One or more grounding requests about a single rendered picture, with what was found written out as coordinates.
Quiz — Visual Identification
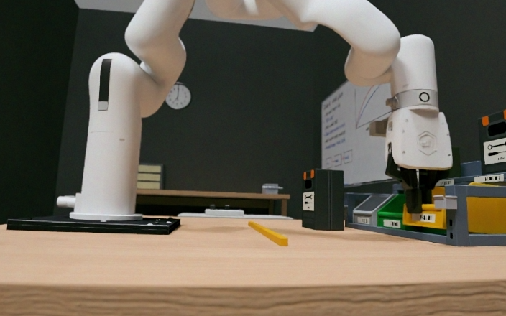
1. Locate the green open bin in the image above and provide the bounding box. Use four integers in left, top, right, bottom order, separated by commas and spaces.
377, 194, 447, 233

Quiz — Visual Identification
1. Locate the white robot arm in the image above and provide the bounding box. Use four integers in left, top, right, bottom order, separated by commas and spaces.
57, 0, 438, 221

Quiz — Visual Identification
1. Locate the yellow bar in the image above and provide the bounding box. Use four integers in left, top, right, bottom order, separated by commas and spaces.
248, 221, 288, 246

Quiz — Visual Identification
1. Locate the yellow open-front bin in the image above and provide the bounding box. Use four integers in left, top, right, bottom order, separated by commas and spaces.
402, 186, 506, 233

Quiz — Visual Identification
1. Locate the grey open bin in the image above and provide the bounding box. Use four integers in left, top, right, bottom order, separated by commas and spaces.
353, 194, 397, 226

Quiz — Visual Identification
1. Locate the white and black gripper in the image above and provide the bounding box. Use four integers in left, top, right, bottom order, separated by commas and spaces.
385, 106, 452, 214

